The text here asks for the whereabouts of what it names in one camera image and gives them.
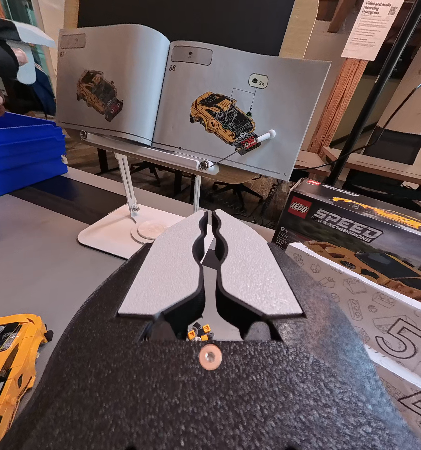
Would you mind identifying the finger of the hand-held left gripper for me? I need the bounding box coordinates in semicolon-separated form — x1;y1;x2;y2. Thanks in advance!
6;20;57;86

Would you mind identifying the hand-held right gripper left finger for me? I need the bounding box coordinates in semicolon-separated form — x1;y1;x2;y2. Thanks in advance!
118;210;209;340

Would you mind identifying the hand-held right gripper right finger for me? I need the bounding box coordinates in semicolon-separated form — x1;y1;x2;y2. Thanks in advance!
211;209;304;340

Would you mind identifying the pile of small lego pieces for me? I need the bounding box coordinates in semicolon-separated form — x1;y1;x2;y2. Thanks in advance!
186;322;214;341

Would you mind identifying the lego instruction booklet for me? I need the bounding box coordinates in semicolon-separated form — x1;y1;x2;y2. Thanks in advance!
56;24;332;181

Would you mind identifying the yellow lego car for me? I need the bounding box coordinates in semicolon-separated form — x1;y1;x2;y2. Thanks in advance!
0;314;53;450

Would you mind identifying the black lego set box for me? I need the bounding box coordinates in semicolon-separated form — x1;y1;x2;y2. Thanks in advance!
272;177;421;308

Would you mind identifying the blue striped garment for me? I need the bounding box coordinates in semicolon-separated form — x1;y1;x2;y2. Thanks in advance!
31;58;58;116

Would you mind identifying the white book stand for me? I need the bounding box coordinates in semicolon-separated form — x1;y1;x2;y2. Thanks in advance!
78;130;278;260

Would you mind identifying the white printed paper bag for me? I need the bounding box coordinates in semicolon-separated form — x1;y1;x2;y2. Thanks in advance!
286;241;421;375
367;353;421;450

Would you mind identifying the blue plastic bin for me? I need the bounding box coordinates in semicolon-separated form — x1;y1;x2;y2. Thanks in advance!
0;112;68;202

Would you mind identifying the wooden desk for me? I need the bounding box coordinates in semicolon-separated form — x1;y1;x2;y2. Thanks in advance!
295;146;421;190

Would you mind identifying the black panel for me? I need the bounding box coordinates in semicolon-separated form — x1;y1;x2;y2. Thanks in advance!
77;0;296;57

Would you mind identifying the black metal pole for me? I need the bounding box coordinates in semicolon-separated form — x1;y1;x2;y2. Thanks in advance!
324;0;421;187

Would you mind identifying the white paper notice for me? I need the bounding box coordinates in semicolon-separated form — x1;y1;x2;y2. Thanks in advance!
340;0;406;62

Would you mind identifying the wooden post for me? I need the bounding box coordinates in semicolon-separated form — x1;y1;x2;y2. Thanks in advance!
307;0;369;155

